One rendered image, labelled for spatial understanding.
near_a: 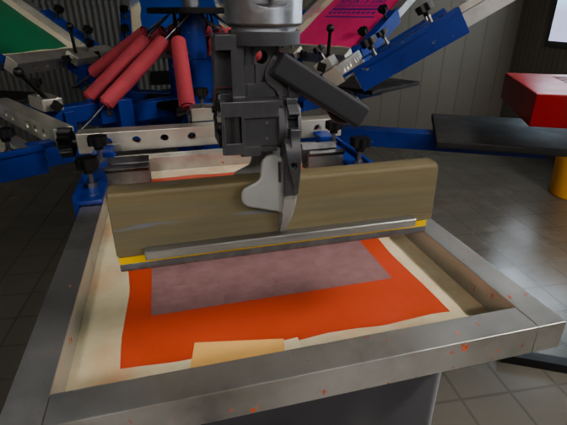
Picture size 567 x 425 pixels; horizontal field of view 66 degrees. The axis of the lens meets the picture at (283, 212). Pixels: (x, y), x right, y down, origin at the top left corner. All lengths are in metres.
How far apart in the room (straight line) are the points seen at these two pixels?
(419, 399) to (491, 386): 1.27
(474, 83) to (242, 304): 5.05
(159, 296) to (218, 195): 0.21
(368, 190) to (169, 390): 0.30
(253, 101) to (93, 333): 0.34
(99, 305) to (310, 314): 0.28
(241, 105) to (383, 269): 0.36
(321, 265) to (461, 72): 4.81
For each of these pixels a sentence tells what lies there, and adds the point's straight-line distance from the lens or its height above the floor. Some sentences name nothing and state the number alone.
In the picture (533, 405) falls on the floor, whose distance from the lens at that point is 1.97.
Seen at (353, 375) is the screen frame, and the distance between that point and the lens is 0.48.
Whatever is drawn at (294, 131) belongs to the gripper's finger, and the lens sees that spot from 0.44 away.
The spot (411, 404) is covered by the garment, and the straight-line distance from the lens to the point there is 0.71.
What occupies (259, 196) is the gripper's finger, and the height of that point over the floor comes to 1.13.
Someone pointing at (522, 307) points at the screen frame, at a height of 0.99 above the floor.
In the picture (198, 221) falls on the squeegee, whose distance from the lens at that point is 0.49.
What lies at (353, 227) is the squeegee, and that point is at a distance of 0.52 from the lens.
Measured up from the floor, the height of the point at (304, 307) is 0.96.
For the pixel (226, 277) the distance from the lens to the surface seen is 0.65.
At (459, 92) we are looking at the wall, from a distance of 5.42.
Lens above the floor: 1.31
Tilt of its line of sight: 25 degrees down
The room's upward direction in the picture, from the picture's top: straight up
